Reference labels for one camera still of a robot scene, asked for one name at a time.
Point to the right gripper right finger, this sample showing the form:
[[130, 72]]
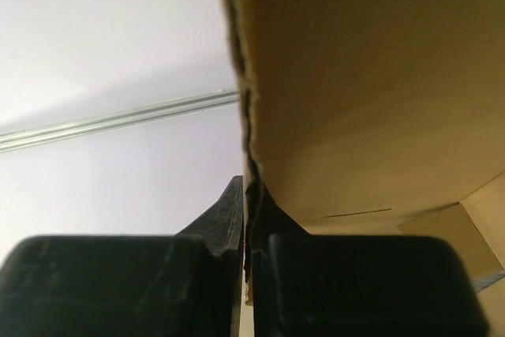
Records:
[[355, 285]]

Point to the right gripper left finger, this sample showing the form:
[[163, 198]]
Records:
[[187, 284]]

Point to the large brown cardboard box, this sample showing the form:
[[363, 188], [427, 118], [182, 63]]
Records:
[[374, 117]]

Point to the right aluminium frame post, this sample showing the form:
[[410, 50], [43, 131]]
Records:
[[125, 118]]

